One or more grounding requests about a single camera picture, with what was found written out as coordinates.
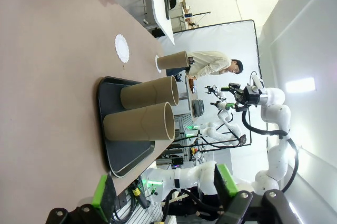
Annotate person in beige shirt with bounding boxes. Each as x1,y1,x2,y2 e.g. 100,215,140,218
165,51,244,80

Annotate black folded tripod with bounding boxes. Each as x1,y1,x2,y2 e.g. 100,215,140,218
163,0,171,20

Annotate background desk with clutter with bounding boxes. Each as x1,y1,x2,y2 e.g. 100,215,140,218
171,0,211,29

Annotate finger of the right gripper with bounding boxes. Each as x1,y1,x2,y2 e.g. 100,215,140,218
221,83,246,96
225,100,247,112

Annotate tall tan cup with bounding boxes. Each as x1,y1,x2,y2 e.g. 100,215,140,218
103,101,175,141
156,51,189,70
120,75,180,109

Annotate white scalloped paper coaster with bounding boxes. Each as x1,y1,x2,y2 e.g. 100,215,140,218
114,33,130,64
154,55,162,74

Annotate colourful snack pile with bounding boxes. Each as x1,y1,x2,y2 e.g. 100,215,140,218
188,76,198,94

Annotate black controller box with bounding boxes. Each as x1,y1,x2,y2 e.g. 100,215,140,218
170,157,184,169

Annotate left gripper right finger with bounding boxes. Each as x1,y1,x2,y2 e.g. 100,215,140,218
213,163,294,224

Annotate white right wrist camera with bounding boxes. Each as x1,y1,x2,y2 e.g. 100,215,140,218
251,73,264,90

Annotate white table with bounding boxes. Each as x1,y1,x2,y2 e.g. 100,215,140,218
142,0,176,45

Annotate black plastic tray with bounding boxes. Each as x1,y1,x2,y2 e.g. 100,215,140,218
97,76,156,179

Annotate ceiling light panel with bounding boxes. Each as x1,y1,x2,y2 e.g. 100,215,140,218
285,77,315,93

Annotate white backdrop screen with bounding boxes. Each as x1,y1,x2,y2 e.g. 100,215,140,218
172,18,268,172

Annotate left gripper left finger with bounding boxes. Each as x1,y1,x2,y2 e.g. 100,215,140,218
46,173,117,224

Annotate background work table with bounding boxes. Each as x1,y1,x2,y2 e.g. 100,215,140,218
179,75,201,118

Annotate grey perforated panel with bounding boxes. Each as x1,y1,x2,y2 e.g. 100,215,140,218
174,113,194,140

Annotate black backpack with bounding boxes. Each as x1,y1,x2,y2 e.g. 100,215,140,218
151,27,166,38

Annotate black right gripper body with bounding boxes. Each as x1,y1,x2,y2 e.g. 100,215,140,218
242,86,262,106

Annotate black stacked trays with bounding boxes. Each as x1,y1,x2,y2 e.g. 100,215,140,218
192,99,205,117

